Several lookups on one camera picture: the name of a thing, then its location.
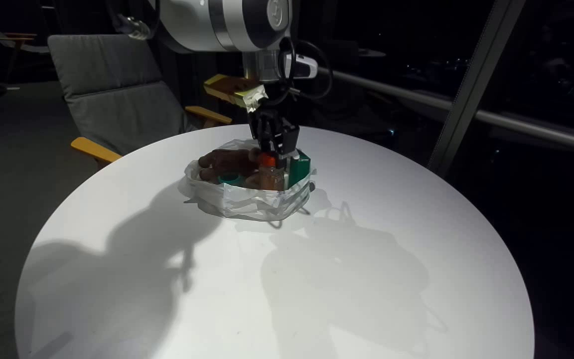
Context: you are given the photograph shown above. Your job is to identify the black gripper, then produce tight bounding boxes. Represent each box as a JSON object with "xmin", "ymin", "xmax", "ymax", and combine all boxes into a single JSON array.
[{"xmin": 248, "ymin": 100, "xmax": 298, "ymax": 158}]

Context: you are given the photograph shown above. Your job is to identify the green toy carton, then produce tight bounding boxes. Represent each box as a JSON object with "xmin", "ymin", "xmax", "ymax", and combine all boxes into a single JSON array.
[{"xmin": 225, "ymin": 156, "xmax": 310, "ymax": 190}]

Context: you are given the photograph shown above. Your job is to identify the brown plush toy dog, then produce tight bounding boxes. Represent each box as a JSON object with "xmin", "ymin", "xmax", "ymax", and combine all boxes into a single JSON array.
[{"xmin": 197, "ymin": 150, "xmax": 258, "ymax": 182}]

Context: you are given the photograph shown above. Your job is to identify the red-lid spice jar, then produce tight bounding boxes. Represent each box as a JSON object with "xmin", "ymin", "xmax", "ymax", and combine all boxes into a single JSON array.
[{"xmin": 244, "ymin": 154, "xmax": 284, "ymax": 192}]

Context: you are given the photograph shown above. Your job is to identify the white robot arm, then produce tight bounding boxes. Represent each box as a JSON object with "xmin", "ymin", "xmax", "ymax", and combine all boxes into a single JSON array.
[{"xmin": 103, "ymin": 0, "xmax": 318, "ymax": 158}]

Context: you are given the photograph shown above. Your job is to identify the clear plastic bag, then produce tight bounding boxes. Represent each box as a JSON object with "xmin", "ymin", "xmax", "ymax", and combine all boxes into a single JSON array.
[{"xmin": 179, "ymin": 162, "xmax": 314, "ymax": 228}]

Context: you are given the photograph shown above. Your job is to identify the grey chair with wooden arms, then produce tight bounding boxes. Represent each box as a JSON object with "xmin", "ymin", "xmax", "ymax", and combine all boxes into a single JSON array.
[{"xmin": 47, "ymin": 34, "xmax": 230, "ymax": 156}]

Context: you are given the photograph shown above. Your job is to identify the metal window railing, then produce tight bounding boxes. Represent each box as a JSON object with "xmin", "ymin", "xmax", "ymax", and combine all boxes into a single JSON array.
[{"xmin": 294, "ymin": 0, "xmax": 574, "ymax": 170}]

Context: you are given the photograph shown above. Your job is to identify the wrist camera with yellow tape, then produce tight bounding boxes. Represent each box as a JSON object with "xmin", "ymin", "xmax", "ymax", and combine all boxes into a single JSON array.
[{"xmin": 203, "ymin": 74, "xmax": 266, "ymax": 112}]

